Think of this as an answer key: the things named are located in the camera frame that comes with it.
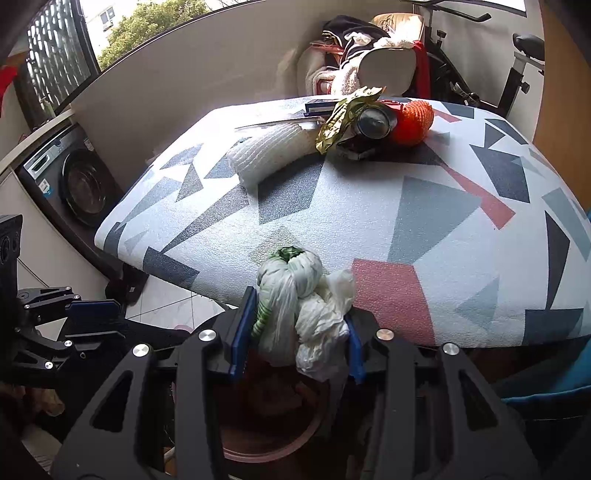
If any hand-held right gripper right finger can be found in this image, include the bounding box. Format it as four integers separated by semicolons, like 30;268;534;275
344;313;541;480

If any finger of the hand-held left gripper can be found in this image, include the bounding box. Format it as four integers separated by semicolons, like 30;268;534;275
11;318;188;372
17;285;123;324

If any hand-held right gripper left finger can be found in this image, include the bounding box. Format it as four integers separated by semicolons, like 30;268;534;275
51;286;259;480

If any knotted white plastic bag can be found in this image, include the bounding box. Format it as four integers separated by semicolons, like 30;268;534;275
252;246;357;383

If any round bin with dark liner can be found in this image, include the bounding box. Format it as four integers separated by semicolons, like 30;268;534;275
217;353;335;466

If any white foam net sleeve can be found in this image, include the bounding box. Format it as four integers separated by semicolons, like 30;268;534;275
226;124;325;186

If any gold foil wrapper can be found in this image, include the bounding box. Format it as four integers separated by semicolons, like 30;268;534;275
315;87;385;156

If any black table leg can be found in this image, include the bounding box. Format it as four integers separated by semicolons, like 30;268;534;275
105;262;149;306

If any grey front-load washing machine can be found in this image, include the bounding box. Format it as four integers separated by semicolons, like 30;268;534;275
17;124;126;229

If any geometric patterned tablecloth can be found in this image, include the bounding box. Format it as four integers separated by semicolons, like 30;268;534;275
93;95;591;352

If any window with metal grille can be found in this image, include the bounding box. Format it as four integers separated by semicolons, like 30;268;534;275
13;0;527;118

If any small blue cardboard box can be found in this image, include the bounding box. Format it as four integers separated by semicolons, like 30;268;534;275
304;98;343;117

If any orange foam fruit net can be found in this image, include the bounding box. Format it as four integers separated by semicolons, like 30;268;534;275
392;99;435;147

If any white fleece blanket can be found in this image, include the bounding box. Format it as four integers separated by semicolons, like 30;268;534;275
330;34;419;95

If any beige armchair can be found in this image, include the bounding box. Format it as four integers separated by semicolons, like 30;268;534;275
295;13;428;101

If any dark jacket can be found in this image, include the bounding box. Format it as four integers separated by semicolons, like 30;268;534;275
322;15;393;63

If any black exercise bike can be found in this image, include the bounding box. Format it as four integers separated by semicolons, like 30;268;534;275
401;0;546;118

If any brown wooden panel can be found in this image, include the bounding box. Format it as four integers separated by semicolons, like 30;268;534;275
530;0;591;160

